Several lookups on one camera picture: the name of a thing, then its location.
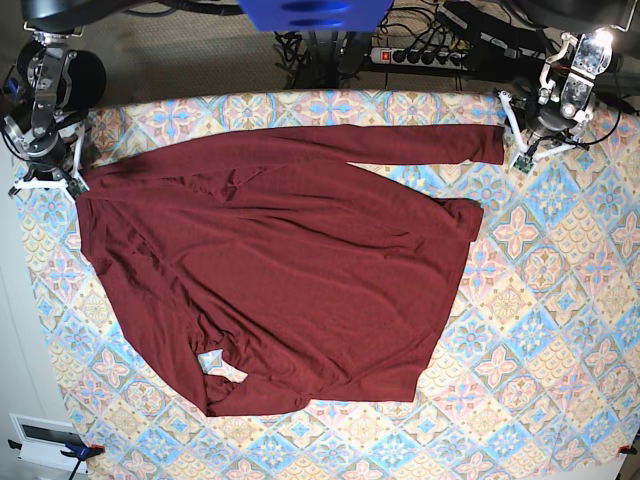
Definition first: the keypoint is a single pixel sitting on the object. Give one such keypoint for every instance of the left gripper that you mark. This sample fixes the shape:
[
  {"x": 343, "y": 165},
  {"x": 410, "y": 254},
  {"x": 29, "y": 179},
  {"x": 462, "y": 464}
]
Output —
[{"x": 543, "y": 131}]

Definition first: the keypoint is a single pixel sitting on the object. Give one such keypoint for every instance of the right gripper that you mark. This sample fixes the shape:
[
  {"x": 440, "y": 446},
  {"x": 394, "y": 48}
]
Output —
[{"x": 51, "y": 162}]

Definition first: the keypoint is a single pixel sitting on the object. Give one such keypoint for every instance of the dark red t-shirt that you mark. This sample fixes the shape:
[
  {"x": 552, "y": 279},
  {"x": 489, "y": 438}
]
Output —
[{"x": 257, "y": 271}]

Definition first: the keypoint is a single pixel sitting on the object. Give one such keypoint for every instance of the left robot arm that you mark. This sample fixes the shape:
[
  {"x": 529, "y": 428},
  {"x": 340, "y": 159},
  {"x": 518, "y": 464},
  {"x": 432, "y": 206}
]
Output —
[{"x": 568, "y": 76}]

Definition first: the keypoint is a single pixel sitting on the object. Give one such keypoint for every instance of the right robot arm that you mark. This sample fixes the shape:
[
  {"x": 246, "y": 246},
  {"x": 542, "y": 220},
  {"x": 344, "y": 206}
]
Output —
[{"x": 37, "y": 131}]

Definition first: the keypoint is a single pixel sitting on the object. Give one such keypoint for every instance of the black round stool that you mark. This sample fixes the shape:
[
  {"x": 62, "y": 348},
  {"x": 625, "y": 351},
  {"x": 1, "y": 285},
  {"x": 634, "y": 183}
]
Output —
[{"x": 88, "y": 81}]

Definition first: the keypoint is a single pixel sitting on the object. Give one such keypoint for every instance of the white power strip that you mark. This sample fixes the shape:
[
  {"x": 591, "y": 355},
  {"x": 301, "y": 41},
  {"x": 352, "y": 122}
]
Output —
[{"x": 435, "y": 57}]

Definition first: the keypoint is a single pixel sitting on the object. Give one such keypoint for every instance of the patterned tile tablecloth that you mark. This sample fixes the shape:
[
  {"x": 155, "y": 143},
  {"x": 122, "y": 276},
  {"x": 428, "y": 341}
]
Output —
[{"x": 536, "y": 371}]

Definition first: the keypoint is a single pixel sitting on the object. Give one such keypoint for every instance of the blue clamp lower left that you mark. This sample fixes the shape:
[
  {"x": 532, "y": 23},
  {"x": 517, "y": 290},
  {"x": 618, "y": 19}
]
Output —
[{"x": 75, "y": 451}]

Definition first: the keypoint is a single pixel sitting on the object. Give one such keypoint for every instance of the orange clamp lower right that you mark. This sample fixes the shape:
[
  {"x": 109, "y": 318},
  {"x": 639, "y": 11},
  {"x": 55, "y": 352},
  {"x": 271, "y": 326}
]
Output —
[{"x": 628, "y": 450}]

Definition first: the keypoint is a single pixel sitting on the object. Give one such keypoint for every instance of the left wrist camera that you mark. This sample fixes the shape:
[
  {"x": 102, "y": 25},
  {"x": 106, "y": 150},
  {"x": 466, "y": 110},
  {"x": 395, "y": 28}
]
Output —
[{"x": 523, "y": 164}]

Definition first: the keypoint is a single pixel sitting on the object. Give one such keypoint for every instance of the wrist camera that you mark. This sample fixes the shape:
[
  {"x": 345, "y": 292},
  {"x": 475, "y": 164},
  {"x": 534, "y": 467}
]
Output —
[
  {"x": 75, "y": 188},
  {"x": 523, "y": 164}
]

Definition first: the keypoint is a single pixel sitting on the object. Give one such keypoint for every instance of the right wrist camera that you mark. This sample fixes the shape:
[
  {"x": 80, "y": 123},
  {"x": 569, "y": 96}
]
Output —
[{"x": 75, "y": 188}]

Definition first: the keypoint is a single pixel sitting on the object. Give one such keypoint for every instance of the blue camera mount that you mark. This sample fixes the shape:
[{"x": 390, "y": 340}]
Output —
[{"x": 315, "y": 15}]

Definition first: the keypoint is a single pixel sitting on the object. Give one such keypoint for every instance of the white wall vent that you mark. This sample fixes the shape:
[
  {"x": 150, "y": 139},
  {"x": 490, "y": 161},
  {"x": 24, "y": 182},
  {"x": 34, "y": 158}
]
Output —
[{"x": 39, "y": 430}]

